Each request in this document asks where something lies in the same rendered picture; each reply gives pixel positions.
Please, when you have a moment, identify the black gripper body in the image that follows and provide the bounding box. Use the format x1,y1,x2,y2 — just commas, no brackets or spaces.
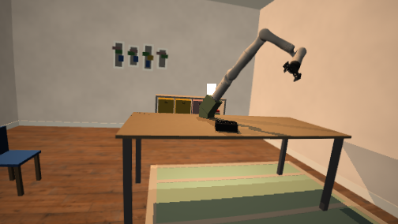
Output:
289,61,300,74

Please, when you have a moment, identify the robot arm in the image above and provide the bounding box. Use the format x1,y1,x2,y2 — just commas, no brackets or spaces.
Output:
211,28,306,101

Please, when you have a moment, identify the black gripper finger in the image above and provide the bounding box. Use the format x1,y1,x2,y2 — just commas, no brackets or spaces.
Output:
293,69,302,82
283,62,294,73

